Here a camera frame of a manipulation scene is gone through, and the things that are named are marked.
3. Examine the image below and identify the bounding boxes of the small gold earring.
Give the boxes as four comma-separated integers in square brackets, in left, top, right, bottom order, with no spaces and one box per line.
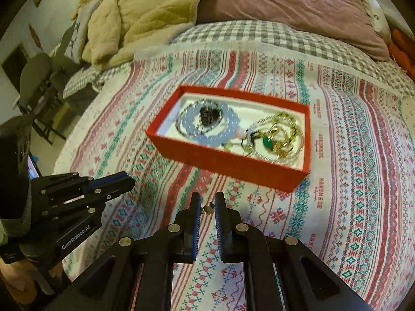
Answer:
[200,202,215,215]

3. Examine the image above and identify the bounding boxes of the green bead gold necklace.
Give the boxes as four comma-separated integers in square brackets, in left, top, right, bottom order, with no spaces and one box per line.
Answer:
[241,111,305,166]

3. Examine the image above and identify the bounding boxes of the pale blue bead bracelet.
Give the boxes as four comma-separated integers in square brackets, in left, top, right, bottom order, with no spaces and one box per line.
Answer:
[176,99,241,146]

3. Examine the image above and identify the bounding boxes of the black hair claw clip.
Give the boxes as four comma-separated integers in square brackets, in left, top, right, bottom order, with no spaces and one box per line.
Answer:
[200,105,222,127]

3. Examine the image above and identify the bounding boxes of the red jewelry box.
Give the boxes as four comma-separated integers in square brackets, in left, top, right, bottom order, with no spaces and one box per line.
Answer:
[146,85,311,192]

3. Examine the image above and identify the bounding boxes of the left hand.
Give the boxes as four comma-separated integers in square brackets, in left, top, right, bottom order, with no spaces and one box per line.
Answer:
[1,260,56,310]

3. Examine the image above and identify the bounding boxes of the dark folding chair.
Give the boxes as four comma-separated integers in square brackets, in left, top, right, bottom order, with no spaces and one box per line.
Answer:
[18,53,67,145]

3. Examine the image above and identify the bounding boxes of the patterned knit blanket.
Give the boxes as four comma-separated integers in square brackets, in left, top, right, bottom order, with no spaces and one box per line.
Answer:
[54,42,414,310]

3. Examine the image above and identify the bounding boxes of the beige quilted comforter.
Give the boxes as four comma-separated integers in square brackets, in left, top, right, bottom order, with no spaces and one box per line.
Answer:
[65,0,201,70]

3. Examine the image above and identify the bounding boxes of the red orange plush toy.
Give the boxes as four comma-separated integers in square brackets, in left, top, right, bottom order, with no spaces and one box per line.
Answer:
[388,28,415,80]

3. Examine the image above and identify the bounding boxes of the white plush toy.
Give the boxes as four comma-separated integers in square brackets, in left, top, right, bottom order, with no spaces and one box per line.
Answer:
[361,0,391,45]

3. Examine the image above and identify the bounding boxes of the mauve pillow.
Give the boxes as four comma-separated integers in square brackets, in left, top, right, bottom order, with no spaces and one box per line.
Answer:
[197,0,389,61]

